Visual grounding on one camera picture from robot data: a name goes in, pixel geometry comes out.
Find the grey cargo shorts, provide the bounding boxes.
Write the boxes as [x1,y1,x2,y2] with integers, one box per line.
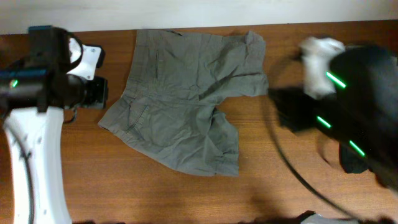
[99,30,268,176]

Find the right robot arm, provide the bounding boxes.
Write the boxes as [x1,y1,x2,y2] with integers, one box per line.
[269,45,397,193]

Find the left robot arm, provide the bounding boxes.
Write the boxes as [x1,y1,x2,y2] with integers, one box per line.
[1,26,108,223]

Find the black garment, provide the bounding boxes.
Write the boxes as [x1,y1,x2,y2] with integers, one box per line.
[339,143,369,174]

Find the right black cable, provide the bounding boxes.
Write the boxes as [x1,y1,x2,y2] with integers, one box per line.
[262,55,361,223]

